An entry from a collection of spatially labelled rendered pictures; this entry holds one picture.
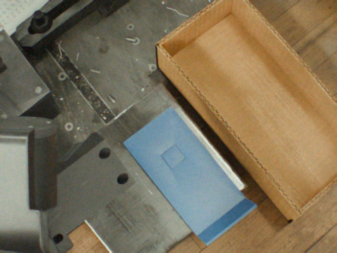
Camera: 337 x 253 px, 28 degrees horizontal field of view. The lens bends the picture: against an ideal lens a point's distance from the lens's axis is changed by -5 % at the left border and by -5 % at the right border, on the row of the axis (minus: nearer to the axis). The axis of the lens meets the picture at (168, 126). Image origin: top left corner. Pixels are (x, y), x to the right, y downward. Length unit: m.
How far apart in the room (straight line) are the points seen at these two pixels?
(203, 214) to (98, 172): 0.27
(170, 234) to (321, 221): 0.18
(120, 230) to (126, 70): 0.20
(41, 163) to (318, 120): 0.45
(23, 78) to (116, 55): 0.14
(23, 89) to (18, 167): 0.33
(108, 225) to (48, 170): 0.33
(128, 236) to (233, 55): 0.25
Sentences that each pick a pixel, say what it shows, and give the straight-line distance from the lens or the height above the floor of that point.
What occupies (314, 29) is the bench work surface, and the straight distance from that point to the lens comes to 0.88.
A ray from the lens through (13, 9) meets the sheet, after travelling 0.84.
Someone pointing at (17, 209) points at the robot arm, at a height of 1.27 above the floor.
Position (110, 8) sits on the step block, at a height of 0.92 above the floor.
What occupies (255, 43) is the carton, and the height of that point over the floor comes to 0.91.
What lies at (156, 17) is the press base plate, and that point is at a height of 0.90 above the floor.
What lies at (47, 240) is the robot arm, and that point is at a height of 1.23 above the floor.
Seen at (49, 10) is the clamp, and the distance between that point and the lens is 0.80.
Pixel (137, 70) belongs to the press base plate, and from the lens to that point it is 0.84.
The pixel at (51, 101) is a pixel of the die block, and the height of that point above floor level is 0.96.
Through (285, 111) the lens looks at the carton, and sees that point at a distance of 0.83.
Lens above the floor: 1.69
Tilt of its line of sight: 75 degrees down
